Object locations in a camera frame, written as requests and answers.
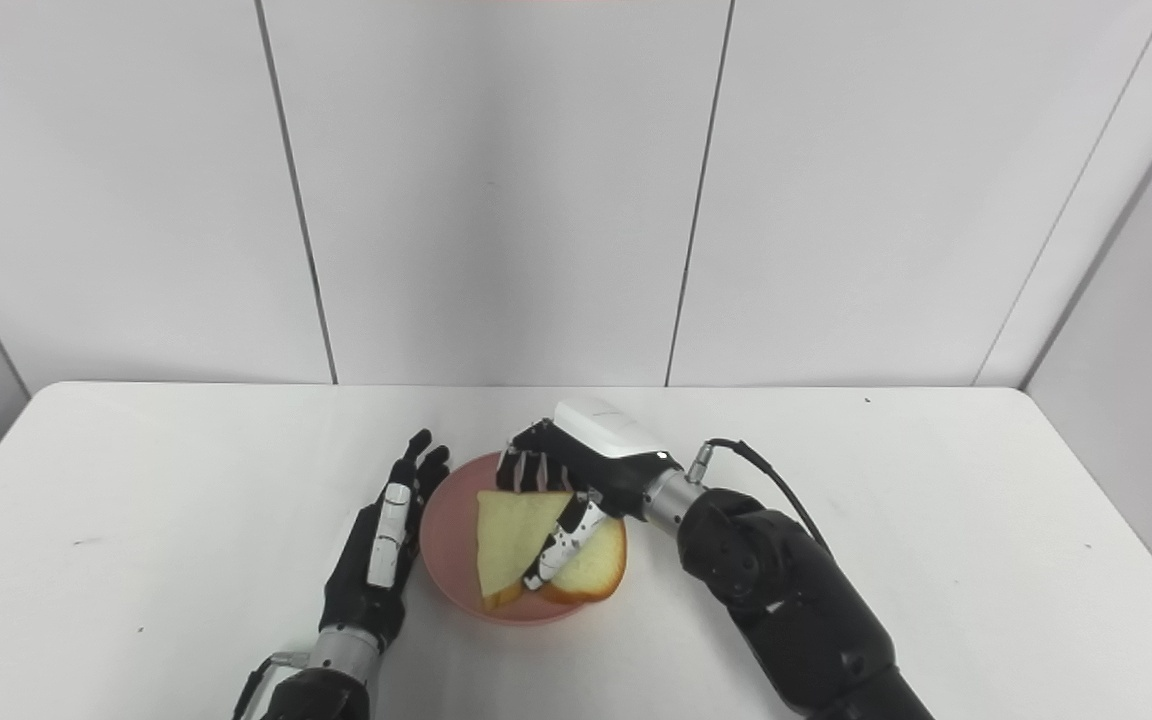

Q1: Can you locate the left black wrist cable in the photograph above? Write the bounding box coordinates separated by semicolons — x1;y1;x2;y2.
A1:
232;653;309;720

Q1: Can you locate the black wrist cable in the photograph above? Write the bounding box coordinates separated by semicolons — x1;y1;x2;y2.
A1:
686;438;834;557
232;653;309;720

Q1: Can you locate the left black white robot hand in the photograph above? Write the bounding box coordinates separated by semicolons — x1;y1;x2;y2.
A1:
319;430;451;653

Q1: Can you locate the pink round plate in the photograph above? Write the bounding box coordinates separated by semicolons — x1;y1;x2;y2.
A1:
420;451;593;627

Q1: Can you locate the slice of white bread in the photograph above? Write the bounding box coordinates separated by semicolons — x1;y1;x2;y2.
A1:
476;489;628;613

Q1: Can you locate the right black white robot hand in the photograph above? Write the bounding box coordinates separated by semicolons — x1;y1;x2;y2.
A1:
495;396;685;593

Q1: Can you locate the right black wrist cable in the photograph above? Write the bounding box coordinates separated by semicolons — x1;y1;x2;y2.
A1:
686;438;834;557

